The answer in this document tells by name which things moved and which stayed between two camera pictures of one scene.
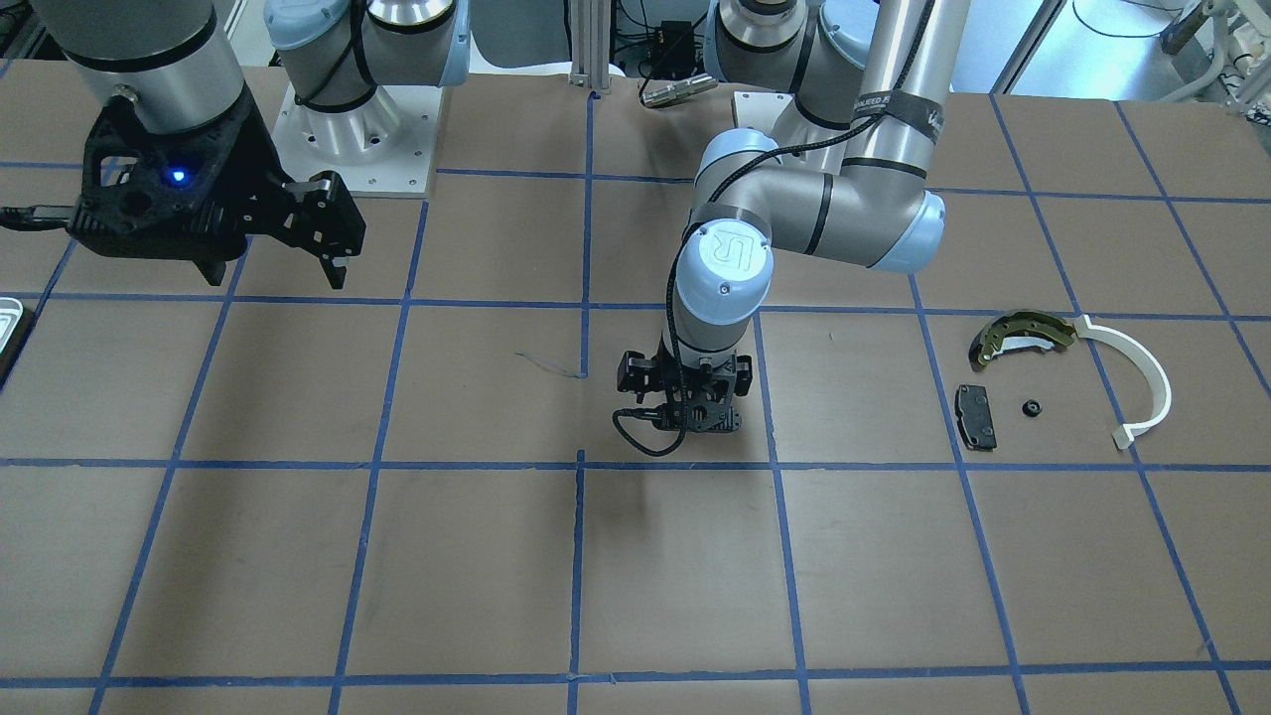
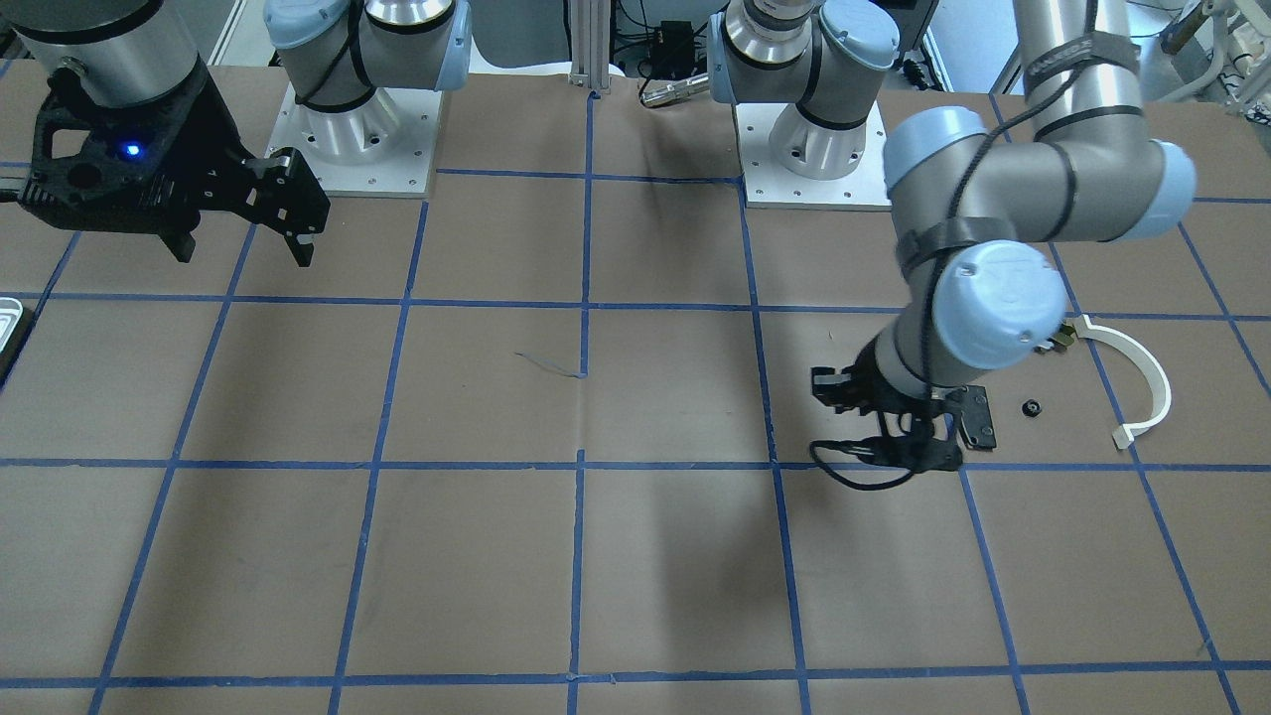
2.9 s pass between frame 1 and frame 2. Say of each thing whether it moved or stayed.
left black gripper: moved
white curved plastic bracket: stayed
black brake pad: stayed
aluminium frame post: stayed
